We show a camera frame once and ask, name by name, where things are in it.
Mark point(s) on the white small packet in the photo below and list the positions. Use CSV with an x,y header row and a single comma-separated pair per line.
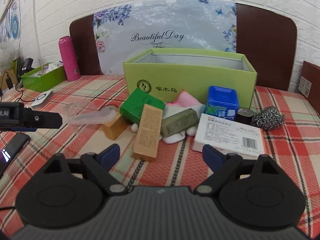
x,y
54,67

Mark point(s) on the long tan printed box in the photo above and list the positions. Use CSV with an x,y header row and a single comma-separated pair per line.
x,y
147,132

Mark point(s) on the dark green square box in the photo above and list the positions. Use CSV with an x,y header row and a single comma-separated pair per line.
x,y
135,105

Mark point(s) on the olive green long box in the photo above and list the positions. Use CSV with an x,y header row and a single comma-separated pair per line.
x,y
177,123

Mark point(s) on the pink thermos bottle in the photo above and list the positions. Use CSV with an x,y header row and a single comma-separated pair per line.
x,y
68,57

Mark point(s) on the clear plastic bag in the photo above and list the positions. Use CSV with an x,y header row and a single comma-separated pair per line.
x,y
92,117

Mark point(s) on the pink and white cloth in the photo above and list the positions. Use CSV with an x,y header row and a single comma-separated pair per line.
x,y
186,100

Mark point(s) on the white medicine box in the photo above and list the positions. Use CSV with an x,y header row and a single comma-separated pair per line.
x,y
225,132

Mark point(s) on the amber orange small box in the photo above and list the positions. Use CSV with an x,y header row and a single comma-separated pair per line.
x,y
113,129

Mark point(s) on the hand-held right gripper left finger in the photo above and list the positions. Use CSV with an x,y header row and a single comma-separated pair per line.
x,y
109,156

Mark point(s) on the shallow green box tray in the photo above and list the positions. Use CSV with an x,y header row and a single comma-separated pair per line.
x,y
42,81

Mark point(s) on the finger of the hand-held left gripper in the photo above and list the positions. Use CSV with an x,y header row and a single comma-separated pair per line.
x,y
45,120

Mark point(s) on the red plaid bed sheet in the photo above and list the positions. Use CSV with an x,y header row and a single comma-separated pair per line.
x,y
50,140

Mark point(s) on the black charger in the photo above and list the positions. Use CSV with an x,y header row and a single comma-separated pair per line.
x,y
27,65

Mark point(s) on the floral print pillow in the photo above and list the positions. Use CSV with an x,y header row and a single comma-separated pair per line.
x,y
162,20

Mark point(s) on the black phone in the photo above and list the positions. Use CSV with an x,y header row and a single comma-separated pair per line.
x,y
13,143

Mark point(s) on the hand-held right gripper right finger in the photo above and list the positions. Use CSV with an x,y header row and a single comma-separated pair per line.
x,y
212,158

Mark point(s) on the large green cardboard box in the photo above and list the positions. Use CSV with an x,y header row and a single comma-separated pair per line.
x,y
187,80

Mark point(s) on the brown headboard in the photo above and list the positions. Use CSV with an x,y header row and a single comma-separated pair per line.
x,y
265,50

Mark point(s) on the wall poster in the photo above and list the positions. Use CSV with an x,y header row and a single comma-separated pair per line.
x,y
13,22

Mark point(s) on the blue lidded container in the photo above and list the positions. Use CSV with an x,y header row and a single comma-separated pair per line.
x,y
221,97

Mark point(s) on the brown cardboard box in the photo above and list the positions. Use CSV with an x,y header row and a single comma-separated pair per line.
x,y
311,80

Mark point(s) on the black power adapter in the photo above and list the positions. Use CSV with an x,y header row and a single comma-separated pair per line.
x,y
9,82

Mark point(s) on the steel wool scrubber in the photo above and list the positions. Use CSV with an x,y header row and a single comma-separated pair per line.
x,y
268,117

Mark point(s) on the white and blue handheld device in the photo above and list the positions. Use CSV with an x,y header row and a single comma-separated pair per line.
x,y
41,99

